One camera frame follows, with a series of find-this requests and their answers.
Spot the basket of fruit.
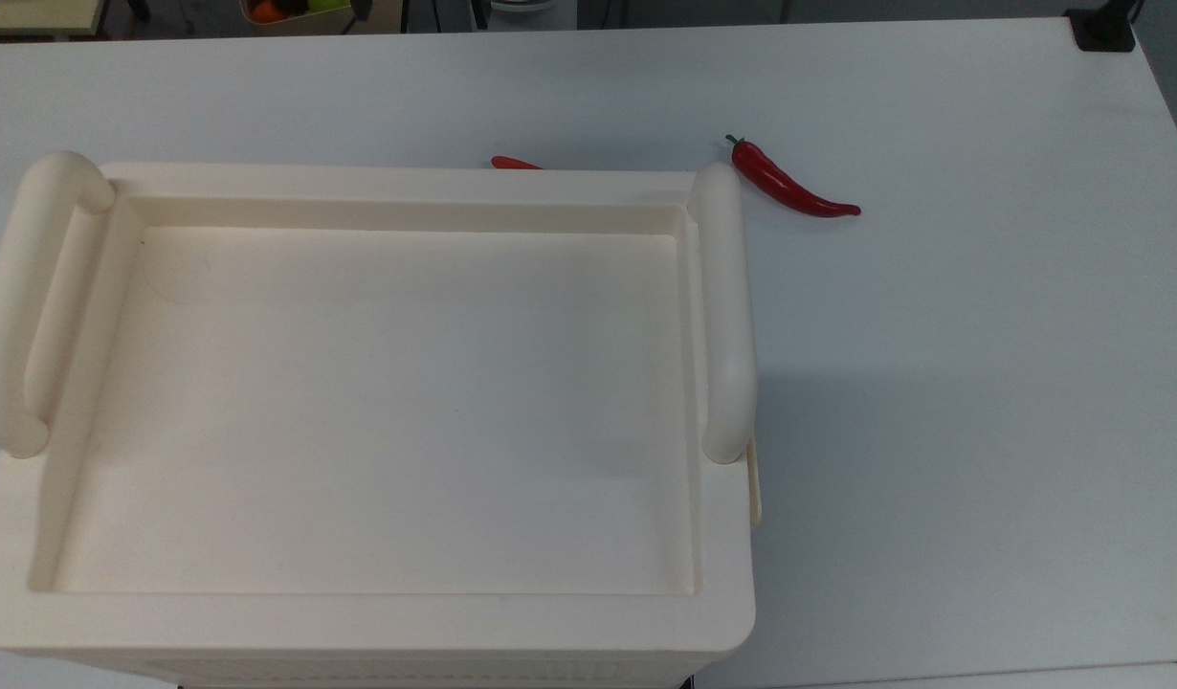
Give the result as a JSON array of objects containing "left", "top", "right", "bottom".
[{"left": 240, "top": 0, "right": 354, "bottom": 27}]

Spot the red chili pepper green stem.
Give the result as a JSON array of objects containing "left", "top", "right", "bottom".
[{"left": 725, "top": 134, "right": 862, "bottom": 219}]

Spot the black table clamp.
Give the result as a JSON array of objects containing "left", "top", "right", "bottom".
[{"left": 1065, "top": 0, "right": 1144, "bottom": 53}]

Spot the cream plastic tray with handles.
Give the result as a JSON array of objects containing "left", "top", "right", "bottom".
[{"left": 0, "top": 150, "right": 759, "bottom": 689}]

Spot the cream cabinet door handle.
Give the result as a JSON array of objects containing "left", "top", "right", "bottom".
[{"left": 746, "top": 433, "right": 764, "bottom": 528}]

